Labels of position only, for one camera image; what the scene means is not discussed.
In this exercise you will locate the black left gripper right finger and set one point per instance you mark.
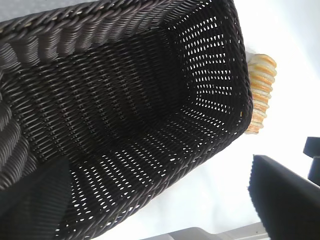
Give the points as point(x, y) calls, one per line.
point(287, 205)

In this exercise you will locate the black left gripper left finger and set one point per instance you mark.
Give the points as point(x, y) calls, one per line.
point(32, 215)

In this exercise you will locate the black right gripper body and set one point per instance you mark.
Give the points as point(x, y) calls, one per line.
point(313, 146)

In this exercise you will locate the long striped bread roll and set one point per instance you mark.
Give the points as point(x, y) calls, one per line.
point(261, 85)

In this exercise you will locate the dark brown wicker basket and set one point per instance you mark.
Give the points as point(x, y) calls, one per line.
point(100, 100)

